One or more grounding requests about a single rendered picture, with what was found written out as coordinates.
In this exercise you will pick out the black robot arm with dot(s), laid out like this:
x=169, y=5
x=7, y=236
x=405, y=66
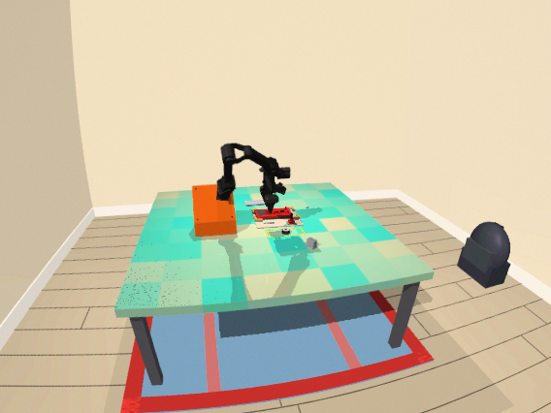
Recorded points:
x=269, y=167

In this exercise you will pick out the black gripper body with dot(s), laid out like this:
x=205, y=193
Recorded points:
x=268, y=189

